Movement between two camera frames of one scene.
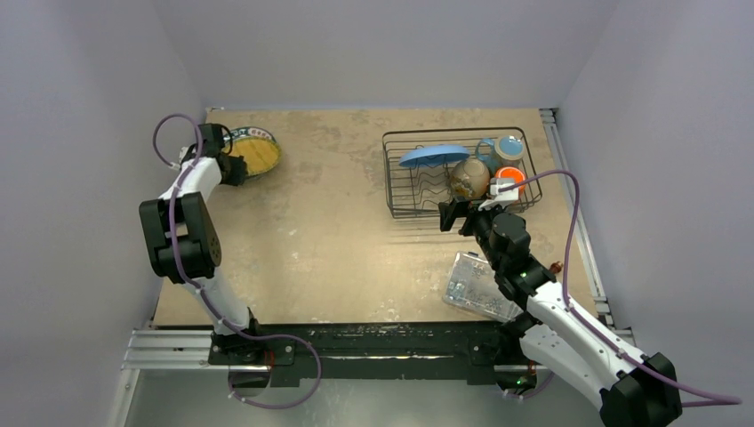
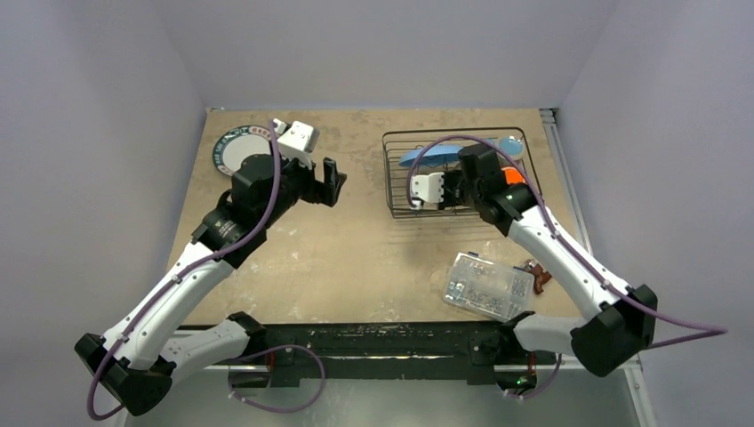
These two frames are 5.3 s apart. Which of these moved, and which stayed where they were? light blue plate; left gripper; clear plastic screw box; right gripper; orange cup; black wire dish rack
Moved: right gripper; left gripper
Stayed: orange cup; light blue plate; clear plastic screw box; black wire dish rack
